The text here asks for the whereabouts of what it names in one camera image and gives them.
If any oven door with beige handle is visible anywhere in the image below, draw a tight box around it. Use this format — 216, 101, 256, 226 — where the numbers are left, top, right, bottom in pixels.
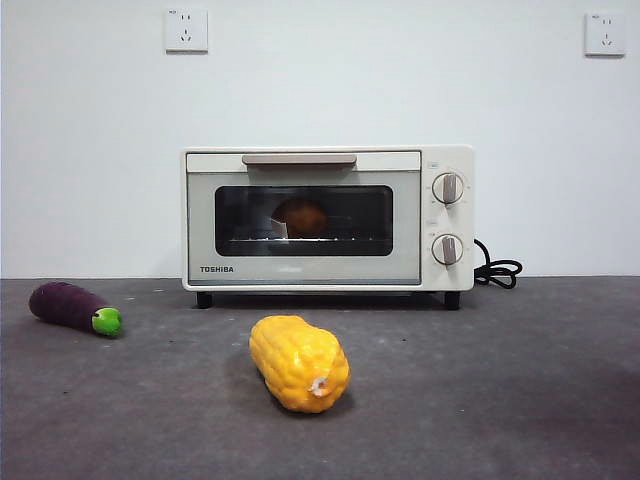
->
185, 151, 423, 287

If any brown toy potato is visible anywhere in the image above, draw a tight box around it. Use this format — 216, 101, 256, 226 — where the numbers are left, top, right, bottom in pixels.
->
272, 197, 330, 237

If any black oven power cord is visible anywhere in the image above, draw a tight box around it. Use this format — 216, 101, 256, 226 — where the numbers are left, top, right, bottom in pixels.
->
473, 238, 524, 291

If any yellow toy corn cob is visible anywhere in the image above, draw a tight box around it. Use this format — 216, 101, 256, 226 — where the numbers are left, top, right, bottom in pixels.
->
248, 313, 351, 414

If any white wall socket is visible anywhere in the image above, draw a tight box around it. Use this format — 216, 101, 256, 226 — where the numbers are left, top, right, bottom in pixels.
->
165, 7, 210, 55
583, 12, 626, 58

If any cream toaster oven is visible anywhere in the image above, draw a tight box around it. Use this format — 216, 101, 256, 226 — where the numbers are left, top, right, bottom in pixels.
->
181, 144, 475, 310

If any purple toy eggplant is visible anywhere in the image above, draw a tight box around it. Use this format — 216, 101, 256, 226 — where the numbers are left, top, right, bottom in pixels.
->
28, 281, 124, 337

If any cream oven knob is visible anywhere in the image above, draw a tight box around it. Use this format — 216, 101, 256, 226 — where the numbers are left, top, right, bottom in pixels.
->
431, 172, 465, 205
431, 233, 465, 266

